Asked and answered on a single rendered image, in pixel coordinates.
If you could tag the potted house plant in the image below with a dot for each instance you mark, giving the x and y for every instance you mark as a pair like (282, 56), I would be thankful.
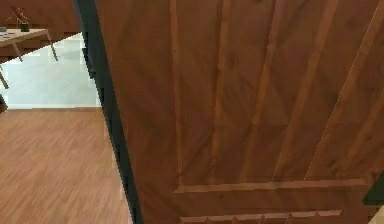
(22, 20)

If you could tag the brown wooden room door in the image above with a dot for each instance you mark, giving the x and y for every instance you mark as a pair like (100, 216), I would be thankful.
(233, 100)

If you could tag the light wooden table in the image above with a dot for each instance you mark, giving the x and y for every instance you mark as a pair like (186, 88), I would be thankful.
(20, 36)

